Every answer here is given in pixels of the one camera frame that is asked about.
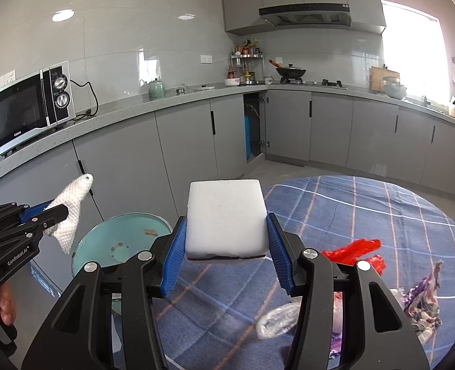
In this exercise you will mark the white flat tray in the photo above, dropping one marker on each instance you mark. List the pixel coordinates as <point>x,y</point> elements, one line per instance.
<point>204,87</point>

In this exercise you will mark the grey upper wall cabinets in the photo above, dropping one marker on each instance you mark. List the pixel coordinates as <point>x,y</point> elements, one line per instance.
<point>246,0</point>

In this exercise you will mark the teal metal trash bin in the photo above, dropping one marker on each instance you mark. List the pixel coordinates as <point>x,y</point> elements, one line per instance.
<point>127,235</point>

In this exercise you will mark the wooden cutting board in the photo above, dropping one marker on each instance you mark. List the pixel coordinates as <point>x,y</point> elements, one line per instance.
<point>377,77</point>

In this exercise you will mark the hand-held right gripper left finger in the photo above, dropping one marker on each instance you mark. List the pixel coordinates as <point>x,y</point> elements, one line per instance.
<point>171,266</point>

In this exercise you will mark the white foam block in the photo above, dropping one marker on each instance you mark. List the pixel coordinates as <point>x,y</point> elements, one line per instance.
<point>227,219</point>

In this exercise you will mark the grey cooking pot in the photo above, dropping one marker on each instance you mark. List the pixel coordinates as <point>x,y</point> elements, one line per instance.
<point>395,90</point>

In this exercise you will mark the black range hood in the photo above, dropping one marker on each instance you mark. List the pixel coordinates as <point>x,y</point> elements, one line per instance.
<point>304,13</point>

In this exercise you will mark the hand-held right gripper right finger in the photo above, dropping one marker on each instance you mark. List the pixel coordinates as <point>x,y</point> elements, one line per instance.
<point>283,266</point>

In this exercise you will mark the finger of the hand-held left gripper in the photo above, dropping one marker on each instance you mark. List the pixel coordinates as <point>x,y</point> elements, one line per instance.
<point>46,219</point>
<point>34,211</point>

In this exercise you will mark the black wok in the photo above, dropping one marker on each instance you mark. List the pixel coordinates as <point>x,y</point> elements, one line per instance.
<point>292,72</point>

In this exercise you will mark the white wall socket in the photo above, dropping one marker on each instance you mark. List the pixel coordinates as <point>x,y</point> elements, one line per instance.
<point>206,59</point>
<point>4,80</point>

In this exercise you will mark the blue cylinder tank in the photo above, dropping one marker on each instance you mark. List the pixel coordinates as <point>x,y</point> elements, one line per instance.
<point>250,135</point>

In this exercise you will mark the blue plaid tablecloth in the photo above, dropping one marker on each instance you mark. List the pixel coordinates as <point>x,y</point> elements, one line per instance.
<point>366,216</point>

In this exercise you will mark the gas stove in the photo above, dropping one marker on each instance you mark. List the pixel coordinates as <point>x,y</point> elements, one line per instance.
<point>319,83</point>

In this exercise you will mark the bright window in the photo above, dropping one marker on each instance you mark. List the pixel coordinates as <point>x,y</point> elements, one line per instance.
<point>412,50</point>

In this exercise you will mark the white bowl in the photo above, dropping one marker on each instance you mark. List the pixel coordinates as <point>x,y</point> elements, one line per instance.
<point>232,82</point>

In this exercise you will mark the purple patterned wrapper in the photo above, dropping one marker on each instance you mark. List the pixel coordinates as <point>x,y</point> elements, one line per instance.
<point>423,300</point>

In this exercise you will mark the pink plastic bag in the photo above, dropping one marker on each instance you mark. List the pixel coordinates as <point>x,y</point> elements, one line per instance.
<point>337,316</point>

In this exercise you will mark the grey kitchen base cabinets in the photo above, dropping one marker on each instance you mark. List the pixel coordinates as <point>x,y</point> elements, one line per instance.
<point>181,138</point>

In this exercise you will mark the metal spice rack with bottles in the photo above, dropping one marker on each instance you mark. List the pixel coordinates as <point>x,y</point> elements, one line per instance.
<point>246,59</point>

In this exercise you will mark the silver black microwave oven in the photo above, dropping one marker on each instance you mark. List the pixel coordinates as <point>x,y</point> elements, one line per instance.
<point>19,115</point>

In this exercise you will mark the clear plastic wrapper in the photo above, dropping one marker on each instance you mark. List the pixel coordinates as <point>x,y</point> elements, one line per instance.
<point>277,322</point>

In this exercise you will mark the red plastic bag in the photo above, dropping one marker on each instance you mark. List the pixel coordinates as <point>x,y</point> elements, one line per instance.
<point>350,252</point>

